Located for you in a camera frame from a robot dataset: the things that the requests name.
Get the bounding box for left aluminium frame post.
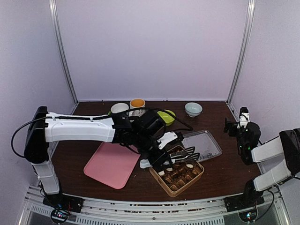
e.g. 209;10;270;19
49;0;79;104

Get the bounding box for white dark blue bowl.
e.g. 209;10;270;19
110;103;129;114

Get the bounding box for right circuit board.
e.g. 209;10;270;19
238;210;258;223

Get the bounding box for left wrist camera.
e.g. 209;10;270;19
157;131;184;150

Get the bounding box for gold chocolate tin box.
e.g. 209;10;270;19
149;145;204;197

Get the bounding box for right aluminium frame post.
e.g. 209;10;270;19
226;0;255;105

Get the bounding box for pink plastic tray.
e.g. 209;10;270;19
83;142;140;189

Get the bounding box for white metal tongs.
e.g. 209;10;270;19
139;146;201;169

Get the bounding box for aluminium frame post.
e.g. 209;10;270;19
49;0;79;104
226;0;255;105

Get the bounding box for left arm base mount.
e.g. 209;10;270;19
43;194;84;213

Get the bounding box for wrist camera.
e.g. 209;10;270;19
157;131;184;150
237;107;250;128

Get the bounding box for circuit board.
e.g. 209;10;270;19
50;209;70;224
238;210;258;223

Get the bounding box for white chocolate in tin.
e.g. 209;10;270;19
158;171;165;176

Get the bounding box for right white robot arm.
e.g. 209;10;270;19
224;113;300;207

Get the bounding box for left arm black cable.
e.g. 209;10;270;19
11;106;194;158

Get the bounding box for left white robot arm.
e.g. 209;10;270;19
18;106;178;208

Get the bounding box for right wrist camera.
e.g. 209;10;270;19
237;107;250;128

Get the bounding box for bear print tin lid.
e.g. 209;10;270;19
182;130;222;162

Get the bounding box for lime green bowl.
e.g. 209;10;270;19
157;110;176;127

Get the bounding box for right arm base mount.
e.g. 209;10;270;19
224;194;264;212

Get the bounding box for front aluminium rail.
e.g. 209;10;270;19
18;185;289;225

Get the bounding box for left circuit board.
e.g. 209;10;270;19
50;209;70;224

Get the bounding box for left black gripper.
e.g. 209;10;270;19
134;131;173;169

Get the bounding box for white patterned mug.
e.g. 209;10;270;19
129;99;146;117

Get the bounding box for pale blue ceramic bowl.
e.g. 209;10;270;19
185;102;203;118

